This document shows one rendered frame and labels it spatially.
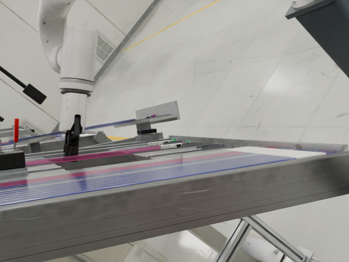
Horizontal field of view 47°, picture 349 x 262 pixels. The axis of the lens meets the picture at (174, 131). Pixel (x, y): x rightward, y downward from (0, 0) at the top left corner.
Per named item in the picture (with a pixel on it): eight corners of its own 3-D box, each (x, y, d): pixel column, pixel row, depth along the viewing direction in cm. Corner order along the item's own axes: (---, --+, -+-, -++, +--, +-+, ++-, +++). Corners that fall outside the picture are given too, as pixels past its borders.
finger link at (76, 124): (74, 106, 100) (69, 122, 104) (76, 127, 95) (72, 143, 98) (78, 106, 101) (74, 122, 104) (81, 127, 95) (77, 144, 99)
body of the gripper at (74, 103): (57, 89, 106) (54, 131, 105) (64, 85, 96) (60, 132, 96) (86, 92, 109) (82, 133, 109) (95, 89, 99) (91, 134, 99)
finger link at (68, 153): (66, 134, 101) (64, 161, 101) (68, 134, 98) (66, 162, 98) (79, 135, 102) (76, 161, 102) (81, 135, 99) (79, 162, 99)
